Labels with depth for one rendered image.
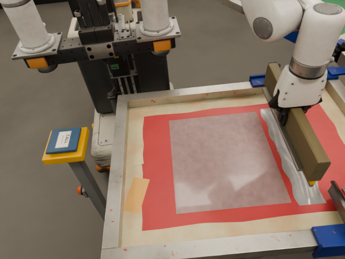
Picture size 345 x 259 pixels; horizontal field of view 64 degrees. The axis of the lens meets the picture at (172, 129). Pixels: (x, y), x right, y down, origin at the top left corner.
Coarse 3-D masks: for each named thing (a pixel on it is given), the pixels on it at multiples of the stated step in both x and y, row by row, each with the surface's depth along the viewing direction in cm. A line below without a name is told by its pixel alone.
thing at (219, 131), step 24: (144, 120) 96; (168, 120) 95; (192, 120) 94; (216, 120) 93; (240, 120) 92; (312, 120) 90; (144, 144) 88; (168, 144) 88; (192, 144) 87; (216, 144) 86; (240, 144) 85; (264, 144) 84
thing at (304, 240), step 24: (120, 96) 100; (144, 96) 99; (168, 96) 98; (192, 96) 98; (216, 96) 99; (240, 96) 100; (336, 96) 93; (120, 120) 92; (120, 144) 85; (120, 168) 79; (120, 192) 73; (120, 216) 69; (120, 240) 67; (192, 240) 63; (216, 240) 63; (240, 240) 62; (264, 240) 62; (288, 240) 62; (312, 240) 61
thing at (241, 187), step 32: (192, 160) 83; (224, 160) 82; (256, 160) 81; (160, 192) 76; (192, 192) 76; (224, 192) 75; (256, 192) 74; (288, 192) 73; (320, 192) 73; (160, 224) 70; (192, 224) 70
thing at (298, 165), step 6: (264, 90) 83; (270, 96) 81; (270, 108) 79; (276, 114) 76; (276, 120) 75; (282, 126) 73; (282, 132) 72; (288, 138) 70; (288, 144) 69; (288, 150) 69; (294, 150) 68; (294, 156) 67; (294, 162) 66; (300, 162) 65; (300, 168) 64
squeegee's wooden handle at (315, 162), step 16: (272, 64) 80; (272, 80) 79; (272, 96) 80; (288, 112) 70; (288, 128) 71; (304, 128) 64; (304, 144) 63; (320, 144) 61; (304, 160) 63; (320, 160) 58; (320, 176) 62
